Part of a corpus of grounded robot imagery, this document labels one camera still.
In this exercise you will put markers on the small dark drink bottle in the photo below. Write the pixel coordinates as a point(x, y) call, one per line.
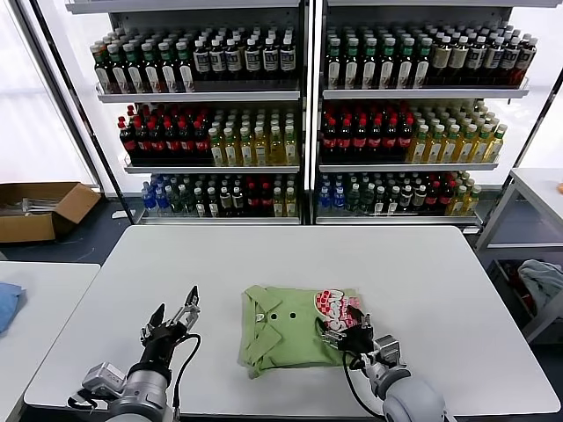
point(213, 202)
point(379, 200)
point(392, 200)
point(225, 200)
point(238, 200)
point(419, 198)
point(199, 202)
point(406, 198)

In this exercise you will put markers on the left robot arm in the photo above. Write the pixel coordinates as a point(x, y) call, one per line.
point(145, 391)

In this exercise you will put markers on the brown cardboard box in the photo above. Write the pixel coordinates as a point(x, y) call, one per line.
point(26, 228)

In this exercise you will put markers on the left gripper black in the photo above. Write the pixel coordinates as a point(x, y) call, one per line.
point(160, 347)

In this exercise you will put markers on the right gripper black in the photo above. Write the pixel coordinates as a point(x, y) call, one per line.
point(358, 340)

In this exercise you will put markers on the blue folded cloth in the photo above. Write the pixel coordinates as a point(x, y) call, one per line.
point(9, 307)

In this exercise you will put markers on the clear plastic packaging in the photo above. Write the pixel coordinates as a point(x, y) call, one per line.
point(35, 205)

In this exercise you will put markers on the red cloth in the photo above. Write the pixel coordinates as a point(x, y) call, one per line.
point(528, 299)

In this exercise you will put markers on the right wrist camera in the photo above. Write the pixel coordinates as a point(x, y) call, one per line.
point(388, 347)

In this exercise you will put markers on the small white floor scrap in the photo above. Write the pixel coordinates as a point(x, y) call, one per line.
point(119, 214)

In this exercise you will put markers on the red cap cola bottle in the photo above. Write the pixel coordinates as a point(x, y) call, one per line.
point(433, 195)
point(405, 140)
point(157, 145)
point(360, 140)
point(390, 140)
point(265, 198)
point(345, 140)
point(330, 140)
point(375, 140)
point(252, 198)
point(187, 145)
point(127, 145)
point(142, 145)
point(446, 195)
point(172, 145)
point(202, 145)

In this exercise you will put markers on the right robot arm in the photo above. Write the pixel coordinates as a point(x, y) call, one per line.
point(409, 395)

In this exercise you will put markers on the blue drink bottle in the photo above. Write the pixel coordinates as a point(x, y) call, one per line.
point(338, 198)
point(324, 198)
point(161, 200)
point(148, 200)

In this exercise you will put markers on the yellow juice bottle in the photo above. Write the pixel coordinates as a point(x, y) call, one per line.
point(466, 147)
point(277, 202)
point(260, 151)
point(420, 147)
point(495, 145)
point(231, 151)
point(216, 151)
point(451, 147)
point(290, 151)
point(435, 147)
point(472, 200)
point(460, 200)
point(275, 151)
point(246, 151)
point(290, 202)
point(481, 147)

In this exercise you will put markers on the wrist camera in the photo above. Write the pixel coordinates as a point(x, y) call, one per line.
point(388, 347)
point(103, 378)

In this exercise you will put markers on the green polo shirt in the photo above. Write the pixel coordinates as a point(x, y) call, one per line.
point(281, 334)

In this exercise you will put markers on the white label dark drink bottle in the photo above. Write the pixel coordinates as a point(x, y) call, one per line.
point(524, 61)
point(252, 59)
point(509, 59)
point(476, 59)
point(493, 59)
point(233, 59)
point(217, 59)
point(270, 59)
point(201, 59)
point(287, 59)

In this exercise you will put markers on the beige label dark drink bottle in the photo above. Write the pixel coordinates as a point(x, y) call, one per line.
point(458, 59)
point(441, 59)

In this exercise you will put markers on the dark green drink bottle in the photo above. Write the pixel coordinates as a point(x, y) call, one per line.
point(175, 200)
point(187, 200)
point(352, 200)

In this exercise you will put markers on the dark window frame post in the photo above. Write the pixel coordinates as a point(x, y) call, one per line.
point(68, 88)

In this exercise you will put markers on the metal beverage shelf unit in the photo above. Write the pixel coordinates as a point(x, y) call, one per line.
point(422, 93)
point(198, 96)

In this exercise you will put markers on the green cap dark tea bottle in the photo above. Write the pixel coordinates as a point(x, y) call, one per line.
point(151, 72)
point(351, 66)
point(103, 72)
point(168, 72)
point(185, 72)
point(134, 72)
point(119, 72)
point(369, 66)
point(404, 66)
point(387, 66)
point(334, 66)
point(422, 66)

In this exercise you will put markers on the pale blue crumpled cloth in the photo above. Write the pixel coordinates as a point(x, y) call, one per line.
point(541, 277)

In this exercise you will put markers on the white frame side table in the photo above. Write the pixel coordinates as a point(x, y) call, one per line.
point(534, 178)

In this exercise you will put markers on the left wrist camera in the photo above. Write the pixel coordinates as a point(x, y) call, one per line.
point(103, 378)

